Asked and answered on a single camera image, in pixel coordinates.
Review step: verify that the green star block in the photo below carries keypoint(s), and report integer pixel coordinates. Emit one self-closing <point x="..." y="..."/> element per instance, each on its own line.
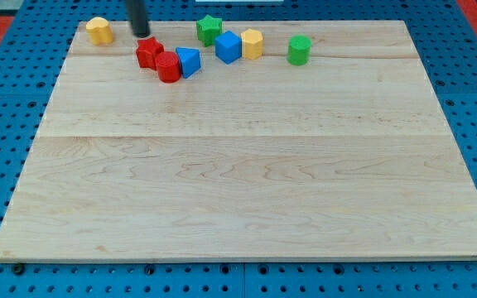
<point x="207" y="29"/>

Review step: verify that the blue triangle block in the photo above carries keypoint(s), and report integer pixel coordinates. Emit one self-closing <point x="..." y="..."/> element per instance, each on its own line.
<point x="189" y="59"/>

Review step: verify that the green cylinder block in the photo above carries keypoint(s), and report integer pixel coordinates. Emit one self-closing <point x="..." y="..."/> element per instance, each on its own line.
<point x="299" y="48"/>

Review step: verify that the blue cube block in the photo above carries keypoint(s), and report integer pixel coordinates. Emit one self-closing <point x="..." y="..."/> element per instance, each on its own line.
<point x="228" y="47"/>

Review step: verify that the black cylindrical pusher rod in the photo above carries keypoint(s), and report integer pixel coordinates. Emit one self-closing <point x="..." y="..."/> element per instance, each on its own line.
<point x="138" y="18"/>

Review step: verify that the light wooden board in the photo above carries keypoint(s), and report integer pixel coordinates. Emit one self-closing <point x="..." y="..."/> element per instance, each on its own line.
<point x="348" y="158"/>

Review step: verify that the yellow heart block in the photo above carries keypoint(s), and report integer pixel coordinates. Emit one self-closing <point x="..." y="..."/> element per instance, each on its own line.
<point x="99" y="31"/>

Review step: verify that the red star block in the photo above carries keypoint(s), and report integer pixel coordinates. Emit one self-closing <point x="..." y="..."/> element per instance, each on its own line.
<point x="147" y="51"/>

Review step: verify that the yellow hexagon block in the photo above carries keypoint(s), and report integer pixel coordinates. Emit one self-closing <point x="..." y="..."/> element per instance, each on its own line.
<point x="252" y="44"/>

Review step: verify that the red cylinder block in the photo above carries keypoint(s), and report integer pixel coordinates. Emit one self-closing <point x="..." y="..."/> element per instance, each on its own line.
<point x="168" y="67"/>

